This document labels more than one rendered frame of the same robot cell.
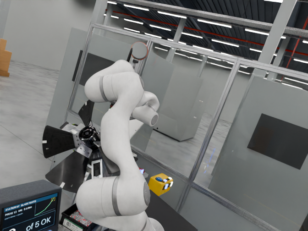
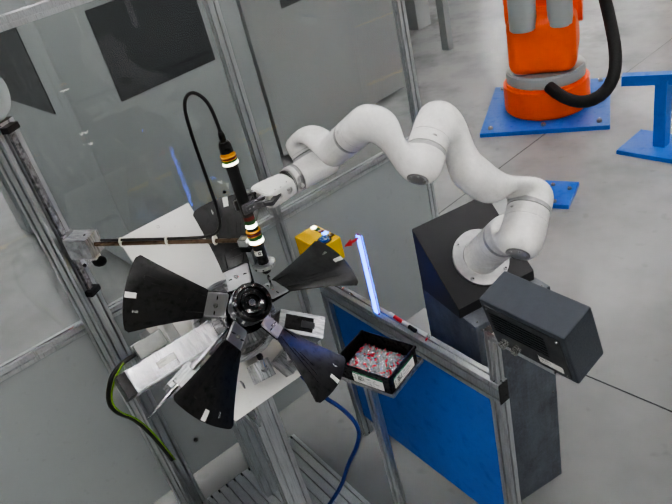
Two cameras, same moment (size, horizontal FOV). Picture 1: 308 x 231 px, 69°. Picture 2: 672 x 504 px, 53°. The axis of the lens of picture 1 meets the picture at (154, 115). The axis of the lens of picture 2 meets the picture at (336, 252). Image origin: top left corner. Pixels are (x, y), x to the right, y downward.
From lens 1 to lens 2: 1.81 m
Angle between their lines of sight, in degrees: 60
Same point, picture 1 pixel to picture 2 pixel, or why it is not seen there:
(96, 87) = (441, 157)
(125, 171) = (532, 183)
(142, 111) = (317, 165)
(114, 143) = (505, 178)
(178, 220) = (469, 209)
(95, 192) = (539, 223)
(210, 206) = (324, 211)
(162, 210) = (450, 223)
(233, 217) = (354, 190)
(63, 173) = (317, 370)
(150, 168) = not seen: hidden behind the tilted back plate
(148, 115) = not seen: hidden behind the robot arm
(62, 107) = not seen: outside the picture
